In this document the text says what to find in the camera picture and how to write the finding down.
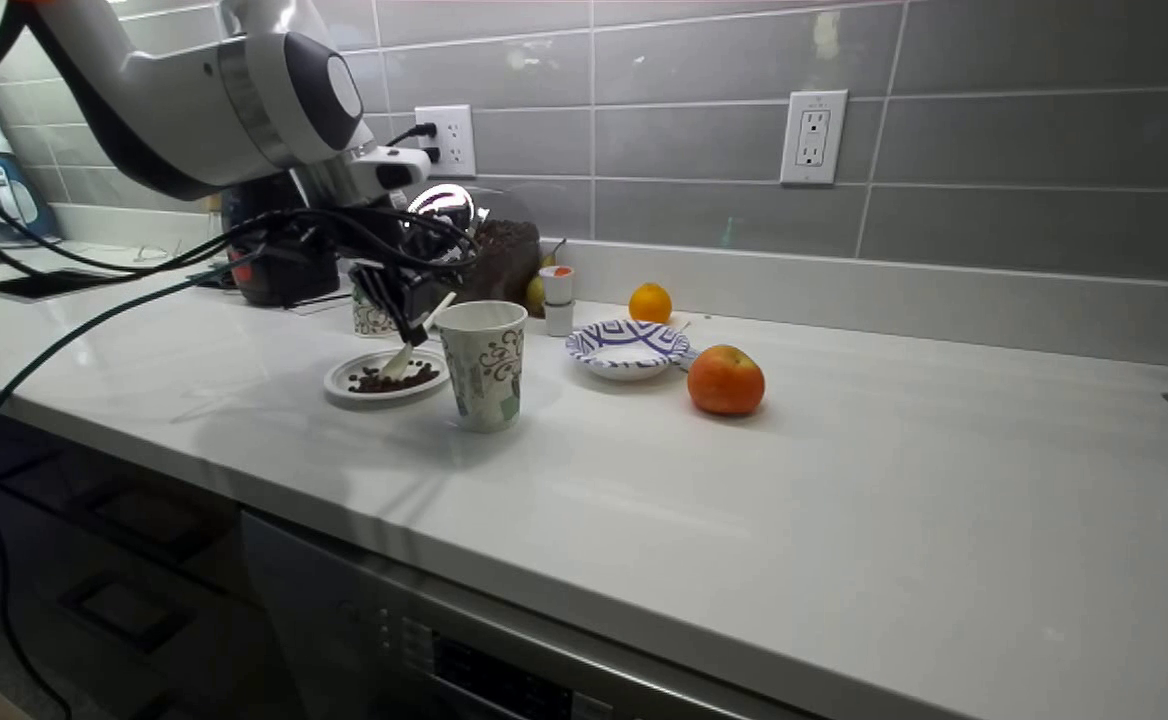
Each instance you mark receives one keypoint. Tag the white plastic spoon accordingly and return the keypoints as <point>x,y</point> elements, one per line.
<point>396,360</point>

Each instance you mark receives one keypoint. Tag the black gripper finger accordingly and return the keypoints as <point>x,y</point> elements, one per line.
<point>413,304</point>

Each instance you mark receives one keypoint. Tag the small orange fruit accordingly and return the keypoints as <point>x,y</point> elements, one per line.
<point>648,303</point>

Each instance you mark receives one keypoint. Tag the upright patterned paper cup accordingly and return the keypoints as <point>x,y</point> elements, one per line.
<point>484,356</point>

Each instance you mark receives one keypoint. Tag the blue dish soap bottle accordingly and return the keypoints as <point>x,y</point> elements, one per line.
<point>23,204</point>

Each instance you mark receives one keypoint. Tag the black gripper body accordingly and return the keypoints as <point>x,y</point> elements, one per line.
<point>404,228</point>

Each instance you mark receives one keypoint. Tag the red orange tomato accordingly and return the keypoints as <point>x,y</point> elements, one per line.
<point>727,380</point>

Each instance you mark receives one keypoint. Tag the upside-down patterned paper cup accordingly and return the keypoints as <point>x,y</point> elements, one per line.
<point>366,312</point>

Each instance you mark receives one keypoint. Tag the white plate with beans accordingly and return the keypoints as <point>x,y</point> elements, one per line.
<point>368,380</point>

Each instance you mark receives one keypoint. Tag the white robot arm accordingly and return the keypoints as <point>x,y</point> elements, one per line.
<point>260,101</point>

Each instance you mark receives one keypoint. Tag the blue patterned small bowl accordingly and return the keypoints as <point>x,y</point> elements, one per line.
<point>627,351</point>

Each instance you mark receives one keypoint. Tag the white wall outlet near jar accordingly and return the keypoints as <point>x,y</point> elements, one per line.
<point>454,138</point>

